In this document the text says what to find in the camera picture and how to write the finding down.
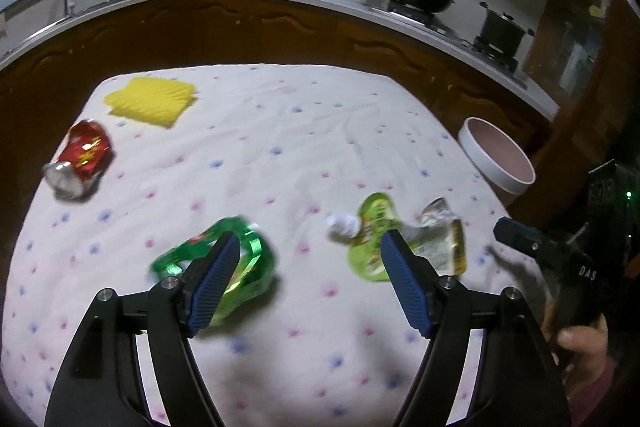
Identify green yellow spout pouch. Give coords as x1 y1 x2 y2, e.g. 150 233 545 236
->
324 190 469 283

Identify green snack bag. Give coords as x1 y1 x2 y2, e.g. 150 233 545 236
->
150 217 276 334

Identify pink white trash bin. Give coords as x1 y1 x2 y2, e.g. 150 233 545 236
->
458 117 536 208

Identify person's right hand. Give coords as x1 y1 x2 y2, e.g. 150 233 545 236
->
541 301 608 399

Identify crushed red can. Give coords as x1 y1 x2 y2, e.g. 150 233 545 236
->
42 119 115 200

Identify floral white tablecloth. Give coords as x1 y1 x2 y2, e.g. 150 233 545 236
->
1 65 547 426

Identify black stock pot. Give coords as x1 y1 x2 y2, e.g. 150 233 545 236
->
474 1 535 58

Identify yellow sponge cloth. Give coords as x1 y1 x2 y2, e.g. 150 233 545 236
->
104 77 196 129

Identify lower wooden cabinets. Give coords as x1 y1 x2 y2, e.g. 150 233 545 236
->
0 0 557 158

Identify gas stove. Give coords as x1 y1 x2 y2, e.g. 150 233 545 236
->
367 0 529 92

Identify white countertop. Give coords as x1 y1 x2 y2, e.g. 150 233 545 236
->
1 0 560 121

